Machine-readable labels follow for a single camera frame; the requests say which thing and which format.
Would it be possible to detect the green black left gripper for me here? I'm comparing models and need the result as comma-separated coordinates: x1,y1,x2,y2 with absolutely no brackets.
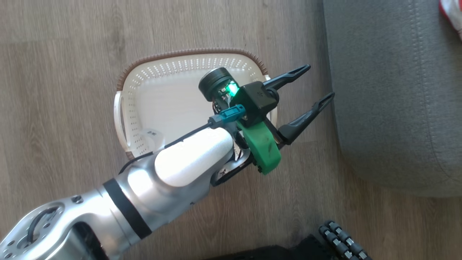
199,64,335,175

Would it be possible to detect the white perforated laundry basket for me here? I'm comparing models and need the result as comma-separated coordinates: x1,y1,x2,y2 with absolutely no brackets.
114,48,278,159

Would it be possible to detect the white paper cable tag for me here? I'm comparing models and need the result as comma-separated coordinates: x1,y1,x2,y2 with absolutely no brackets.
143,128,165,148

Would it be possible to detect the black roller omni wheel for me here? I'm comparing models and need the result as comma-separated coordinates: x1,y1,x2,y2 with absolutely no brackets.
318,221,372,260

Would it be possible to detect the black cable with teal plug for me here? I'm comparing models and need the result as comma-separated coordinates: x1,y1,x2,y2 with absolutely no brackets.
118,105,247,174

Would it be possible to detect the red garment with white stripes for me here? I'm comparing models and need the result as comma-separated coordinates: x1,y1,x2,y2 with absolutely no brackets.
439,0,462,40

